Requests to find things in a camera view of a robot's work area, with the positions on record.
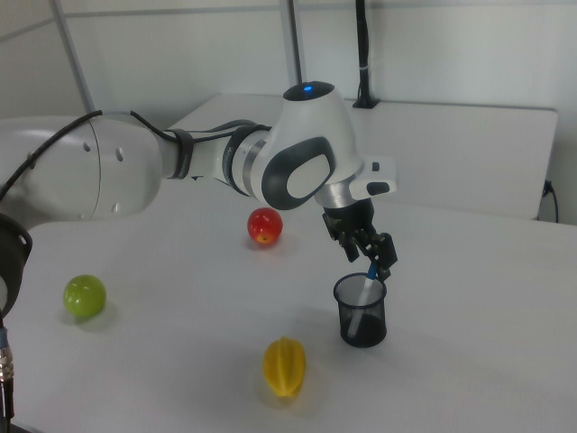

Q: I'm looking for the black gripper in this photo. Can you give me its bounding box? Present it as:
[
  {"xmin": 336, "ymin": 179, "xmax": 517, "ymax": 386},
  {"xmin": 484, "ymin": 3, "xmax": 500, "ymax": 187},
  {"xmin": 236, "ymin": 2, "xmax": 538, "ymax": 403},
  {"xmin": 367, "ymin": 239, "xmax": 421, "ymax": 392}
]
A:
[{"xmin": 321, "ymin": 199, "xmax": 400, "ymax": 281}]

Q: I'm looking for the white marker pen blue cap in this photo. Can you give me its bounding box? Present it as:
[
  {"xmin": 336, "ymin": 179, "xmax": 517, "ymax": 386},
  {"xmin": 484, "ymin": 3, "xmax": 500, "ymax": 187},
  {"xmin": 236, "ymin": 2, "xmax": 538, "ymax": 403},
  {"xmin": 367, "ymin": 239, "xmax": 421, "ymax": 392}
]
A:
[{"xmin": 345, "ymin": 263, "xmax": 378, "ymax": 342}]

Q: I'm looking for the black mesh pen cup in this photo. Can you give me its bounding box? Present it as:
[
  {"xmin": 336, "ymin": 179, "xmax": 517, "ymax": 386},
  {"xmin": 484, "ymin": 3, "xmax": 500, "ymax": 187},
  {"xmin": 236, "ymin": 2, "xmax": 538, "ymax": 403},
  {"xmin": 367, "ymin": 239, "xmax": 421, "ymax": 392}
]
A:
[{"xmin": 333, "ymin": 272, "xmax": 389, "ymax": 349}]

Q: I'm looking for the red apple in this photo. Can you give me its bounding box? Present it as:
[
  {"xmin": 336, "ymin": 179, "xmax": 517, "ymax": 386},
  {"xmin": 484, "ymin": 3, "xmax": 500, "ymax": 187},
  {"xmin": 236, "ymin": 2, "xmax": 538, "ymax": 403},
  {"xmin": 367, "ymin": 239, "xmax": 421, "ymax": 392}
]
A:
[{"xmin": 246, "ymin": 207, "xmax": 285, "ymax": 249}]

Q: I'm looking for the yellow starfruit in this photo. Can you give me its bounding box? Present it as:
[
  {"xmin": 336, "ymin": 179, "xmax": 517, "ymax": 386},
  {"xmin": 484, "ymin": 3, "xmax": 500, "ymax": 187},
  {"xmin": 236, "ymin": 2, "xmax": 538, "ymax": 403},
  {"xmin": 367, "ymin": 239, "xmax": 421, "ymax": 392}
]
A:
[{"xmin": 261, "ymin": 335, "xmax": 308, "ymax": 399}]

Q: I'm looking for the green apple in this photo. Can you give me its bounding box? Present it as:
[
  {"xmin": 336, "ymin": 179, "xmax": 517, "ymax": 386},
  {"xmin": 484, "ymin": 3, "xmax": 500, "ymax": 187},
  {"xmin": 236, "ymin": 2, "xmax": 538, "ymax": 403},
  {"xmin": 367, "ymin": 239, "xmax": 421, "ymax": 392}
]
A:
[{"xmin": 62, "ymin": 274, "xmax": 108, "ymax": 318}]

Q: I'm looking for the black round fixture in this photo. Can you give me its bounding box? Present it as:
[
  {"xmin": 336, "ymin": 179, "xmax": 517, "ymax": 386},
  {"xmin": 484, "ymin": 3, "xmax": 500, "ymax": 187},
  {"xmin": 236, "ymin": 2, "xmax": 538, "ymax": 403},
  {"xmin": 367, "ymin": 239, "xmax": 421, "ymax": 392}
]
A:
[{"xmin": 0, "ymin": 210, "xmax": 34, "ymax": 319}]

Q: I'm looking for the black wall cable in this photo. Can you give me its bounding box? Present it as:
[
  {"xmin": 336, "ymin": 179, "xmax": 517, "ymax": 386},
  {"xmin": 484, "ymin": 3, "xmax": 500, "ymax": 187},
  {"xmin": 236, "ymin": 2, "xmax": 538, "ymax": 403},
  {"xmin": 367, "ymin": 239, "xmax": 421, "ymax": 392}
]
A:
[{"xmin": 542, "ymin": 179, "xmax": 561, "ymax": 223}]

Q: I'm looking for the black camera pole with base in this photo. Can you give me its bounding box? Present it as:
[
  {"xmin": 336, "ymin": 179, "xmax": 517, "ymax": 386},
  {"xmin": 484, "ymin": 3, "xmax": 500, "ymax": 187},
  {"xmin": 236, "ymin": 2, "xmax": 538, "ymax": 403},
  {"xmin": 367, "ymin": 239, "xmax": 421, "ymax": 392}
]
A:
[{"xmin": 352, "ymin": 0, "xmax": 380, "ymax": 110}]

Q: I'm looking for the metal cable connector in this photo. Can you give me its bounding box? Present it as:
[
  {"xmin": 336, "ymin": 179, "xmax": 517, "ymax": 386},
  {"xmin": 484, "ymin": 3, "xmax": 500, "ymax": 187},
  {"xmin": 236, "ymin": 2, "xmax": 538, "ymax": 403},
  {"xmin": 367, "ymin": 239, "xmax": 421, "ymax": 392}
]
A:
[{"xmin": 0, "ymin": 325, "xmax": 18, "ymax": 429}]

